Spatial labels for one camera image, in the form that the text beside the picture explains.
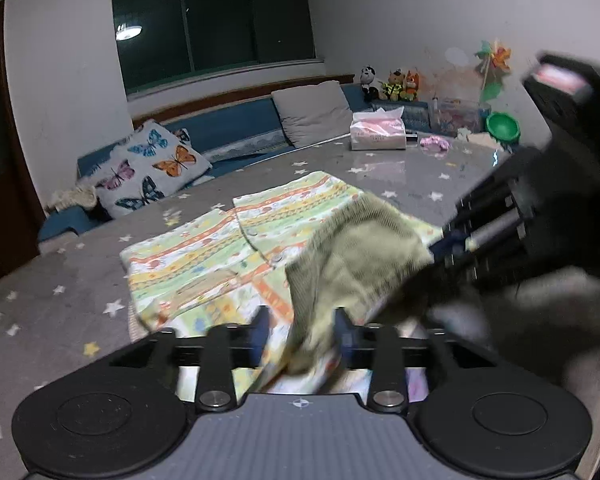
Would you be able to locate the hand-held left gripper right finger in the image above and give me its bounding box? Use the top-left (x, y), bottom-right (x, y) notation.
top-left (332, 307), bottom-right (501, 413)

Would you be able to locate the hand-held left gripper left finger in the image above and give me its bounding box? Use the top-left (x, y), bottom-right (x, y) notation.
top-left (105, 305), bottom-right (272, 413)

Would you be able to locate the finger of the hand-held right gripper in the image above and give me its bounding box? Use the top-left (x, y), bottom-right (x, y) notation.
top-left (442, 175), bottom-right (527, 241)
top-left (427, 212), bottom-right (537, 286)

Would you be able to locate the green patterned baby garment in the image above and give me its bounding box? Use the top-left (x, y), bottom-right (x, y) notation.
top-left (120, 171), bottom-right (443, 396)

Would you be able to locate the person's right hand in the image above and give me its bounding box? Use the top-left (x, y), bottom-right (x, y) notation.
top-left (425, 266), bottom-right (600, 396)

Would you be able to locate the green plastic bowl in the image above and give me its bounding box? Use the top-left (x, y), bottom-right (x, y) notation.
top-left (486, 111), bottom-right (522, 143)

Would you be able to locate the clear plastic storage box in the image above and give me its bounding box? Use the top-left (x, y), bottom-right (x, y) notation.
top-left (430, 97), bottom-right (491, 136)

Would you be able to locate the colourful paper pinwheel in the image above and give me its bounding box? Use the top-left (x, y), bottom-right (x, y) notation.
top-left (472, 40), bottom-right (513, 103)

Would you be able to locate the pink tissue box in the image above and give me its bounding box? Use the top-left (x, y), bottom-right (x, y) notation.
top-left (350, 106), bottom-right (407, 152)

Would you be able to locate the orange plush toy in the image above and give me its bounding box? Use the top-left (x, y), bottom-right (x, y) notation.
top-left (402, 71), bottom-right (421, 102)

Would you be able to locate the brown bear plush toy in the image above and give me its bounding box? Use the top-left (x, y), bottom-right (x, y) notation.
top-left (382, 70), bottom-right (406, 102)

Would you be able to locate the panda plush toy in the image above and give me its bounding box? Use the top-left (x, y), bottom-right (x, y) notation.
top-left (360, 65), bottom-right (388, 102)

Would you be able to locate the butterfly print pillow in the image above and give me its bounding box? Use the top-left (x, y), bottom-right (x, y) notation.
top-left (95, 119), bottom-right (213, 220)

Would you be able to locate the grey pillow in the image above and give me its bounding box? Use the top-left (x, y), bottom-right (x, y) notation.
top-left (271, 80), bottom-right (355, 150)

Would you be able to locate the blue sofa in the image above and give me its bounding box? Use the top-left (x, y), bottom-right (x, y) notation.
top-left (37, 82), bottom-right (381, 243)

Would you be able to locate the grey star tablecloth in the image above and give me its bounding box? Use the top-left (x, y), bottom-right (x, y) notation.
top-left (0, 132), bottom-right (600, 480)

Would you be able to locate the cream cloth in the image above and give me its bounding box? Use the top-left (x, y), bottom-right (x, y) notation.
top-left (47, 185), bottom-right (98, 211)

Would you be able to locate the dark wooden door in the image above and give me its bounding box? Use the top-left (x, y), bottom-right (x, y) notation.
top-left (0, 0), bottom-right (46, 291)

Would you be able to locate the green framed window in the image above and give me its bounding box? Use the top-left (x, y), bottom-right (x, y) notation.
top-left (111, 0), bottom-right (326, 96)

